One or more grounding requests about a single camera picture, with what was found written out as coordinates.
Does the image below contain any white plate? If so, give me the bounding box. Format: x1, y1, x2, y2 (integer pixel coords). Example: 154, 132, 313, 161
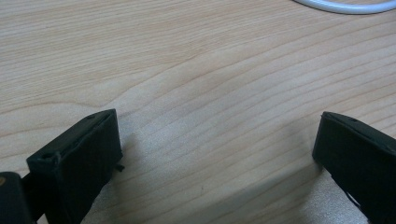
291, 0, 396, 16

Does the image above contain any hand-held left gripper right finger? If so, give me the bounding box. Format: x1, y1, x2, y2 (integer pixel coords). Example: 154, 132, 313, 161
312, 111, 396, 224

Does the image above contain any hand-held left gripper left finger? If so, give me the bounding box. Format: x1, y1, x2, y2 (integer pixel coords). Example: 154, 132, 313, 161
21, 108, 125, 224

